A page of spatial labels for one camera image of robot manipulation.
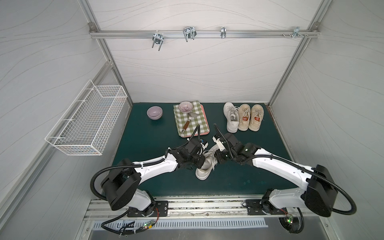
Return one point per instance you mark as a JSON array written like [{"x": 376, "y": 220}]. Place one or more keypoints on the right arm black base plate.
[{"x": 257, "y": 207}]

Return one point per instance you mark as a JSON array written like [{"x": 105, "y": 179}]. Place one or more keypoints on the metal hook bracket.
[
  {"x": 223, "y": 32},
  {"x": 189, "y": 33},
  {"x": 158, "y": 39},
  {"x": 296, "y": 33}
]

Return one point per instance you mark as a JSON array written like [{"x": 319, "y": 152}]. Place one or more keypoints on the green white checkered cloth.
[{"x": 178, "y": 114}]

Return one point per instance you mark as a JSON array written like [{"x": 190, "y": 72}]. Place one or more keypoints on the purple bowl on table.
[{"x": 155, "y": 113}]

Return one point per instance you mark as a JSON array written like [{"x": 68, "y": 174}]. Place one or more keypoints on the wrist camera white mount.
[
  {"x": 204, "y": 143},
  {"x": 219, "y": 142}
]

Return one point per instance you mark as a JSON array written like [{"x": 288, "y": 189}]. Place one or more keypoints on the aluminium cross rail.
[{"x": 201, "y": 34}]

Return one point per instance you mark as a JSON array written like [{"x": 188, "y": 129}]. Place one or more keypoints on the pink speckled bowl on cloth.
[{"x": 186, "y": 107}]

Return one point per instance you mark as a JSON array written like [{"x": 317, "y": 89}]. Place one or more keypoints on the beige sneaker one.
[
  {"x": 244, "y": 112},
  {"x": 256, "y": 117}
]

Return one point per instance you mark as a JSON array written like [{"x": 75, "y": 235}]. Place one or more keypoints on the white sneaker with laces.
[{"x": 209, "y": 163}]

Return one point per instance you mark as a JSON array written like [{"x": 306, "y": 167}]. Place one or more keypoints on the beige sneaker left one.
[{"x": 244, "y": 112}]

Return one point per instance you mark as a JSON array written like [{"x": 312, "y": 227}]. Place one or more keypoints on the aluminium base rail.
[{"x": 183, "y": 207}]

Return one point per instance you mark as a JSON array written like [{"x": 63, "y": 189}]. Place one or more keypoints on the white vent strip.
[{"x": 175, "y": 224}]

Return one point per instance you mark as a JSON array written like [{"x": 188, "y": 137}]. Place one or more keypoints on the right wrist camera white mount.
[{"x": 219, "y": 142}]

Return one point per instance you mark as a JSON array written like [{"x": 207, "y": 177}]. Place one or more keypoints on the beige sneaker right one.
[{"x": 256, "y": 117}]

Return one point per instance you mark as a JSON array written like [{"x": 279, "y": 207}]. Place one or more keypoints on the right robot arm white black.
[{"x": 312, "y": 189}]

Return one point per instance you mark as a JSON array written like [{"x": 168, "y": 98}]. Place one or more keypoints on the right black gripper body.
[{"x": 222, "y": 154}]

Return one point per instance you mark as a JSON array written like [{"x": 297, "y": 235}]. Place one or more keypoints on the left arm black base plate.
[{"x": 157, "y": 208}]

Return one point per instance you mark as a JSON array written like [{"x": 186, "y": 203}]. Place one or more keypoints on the white wire basket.
[{"x": 85, "y": 127}]

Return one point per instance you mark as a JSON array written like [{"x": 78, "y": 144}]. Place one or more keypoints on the pink tray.
[{"x": 200, "y": 120}]

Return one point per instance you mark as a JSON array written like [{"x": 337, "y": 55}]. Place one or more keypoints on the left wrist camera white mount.
[{"x": 204, "y": 143}]

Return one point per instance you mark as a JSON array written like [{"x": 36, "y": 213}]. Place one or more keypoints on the metal spatula wooden handle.
[{"x": 191, "y": 115}]

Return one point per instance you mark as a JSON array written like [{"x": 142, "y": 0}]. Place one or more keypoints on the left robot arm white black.
[{"x": 119, "y": 185}]

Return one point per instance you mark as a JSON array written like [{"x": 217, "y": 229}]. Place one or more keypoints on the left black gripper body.
[{"x": 199, "y": 156}]

